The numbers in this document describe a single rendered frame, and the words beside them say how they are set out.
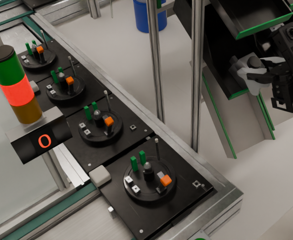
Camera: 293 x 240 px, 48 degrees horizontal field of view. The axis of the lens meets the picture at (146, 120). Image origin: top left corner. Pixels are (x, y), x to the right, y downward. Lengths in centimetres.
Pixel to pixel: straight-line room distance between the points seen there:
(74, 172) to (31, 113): 35
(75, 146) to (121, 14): 101
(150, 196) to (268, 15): 50
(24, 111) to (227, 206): 53
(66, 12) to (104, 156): 108
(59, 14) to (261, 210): 139
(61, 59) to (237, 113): 76
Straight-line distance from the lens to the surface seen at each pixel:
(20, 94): 65
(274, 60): 76
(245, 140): 94
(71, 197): 94
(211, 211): 86
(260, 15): 74
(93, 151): 99
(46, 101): 120
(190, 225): 85
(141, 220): 84
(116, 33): 169
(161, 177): 79
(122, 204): 87
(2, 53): 62
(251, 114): 96
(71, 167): 99
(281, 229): 98
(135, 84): 135
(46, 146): 75
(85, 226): 92
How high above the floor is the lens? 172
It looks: 46 degrees down
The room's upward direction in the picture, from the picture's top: 7 degrees counter-clockwise
